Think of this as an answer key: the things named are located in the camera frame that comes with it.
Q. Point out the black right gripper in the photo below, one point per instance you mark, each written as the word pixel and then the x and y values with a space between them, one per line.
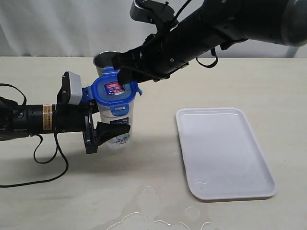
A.
pixel 161 54

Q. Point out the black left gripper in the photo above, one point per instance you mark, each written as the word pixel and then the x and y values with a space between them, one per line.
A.
pixel 70 118

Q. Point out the clear plastic tall container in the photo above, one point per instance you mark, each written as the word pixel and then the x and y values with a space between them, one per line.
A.
pixel 118 114

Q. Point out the stainless steel cup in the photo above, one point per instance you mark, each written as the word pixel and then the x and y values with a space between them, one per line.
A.
pixel 103 60

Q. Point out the blue plastic lid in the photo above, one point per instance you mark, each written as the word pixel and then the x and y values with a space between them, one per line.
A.
pixel 110 95

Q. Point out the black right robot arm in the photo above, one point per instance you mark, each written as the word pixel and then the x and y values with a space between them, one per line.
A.
pixel 216 23

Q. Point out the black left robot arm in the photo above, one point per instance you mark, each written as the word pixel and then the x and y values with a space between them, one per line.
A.
pixel 23 120

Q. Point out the white backdrop curtain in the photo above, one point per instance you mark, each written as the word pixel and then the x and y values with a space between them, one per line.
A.
pixel 74 28

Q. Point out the white plastic tray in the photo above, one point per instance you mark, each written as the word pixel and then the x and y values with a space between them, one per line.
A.
pixel 222 156

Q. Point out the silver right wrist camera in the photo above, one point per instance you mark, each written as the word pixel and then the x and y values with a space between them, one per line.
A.
pixel 139 13

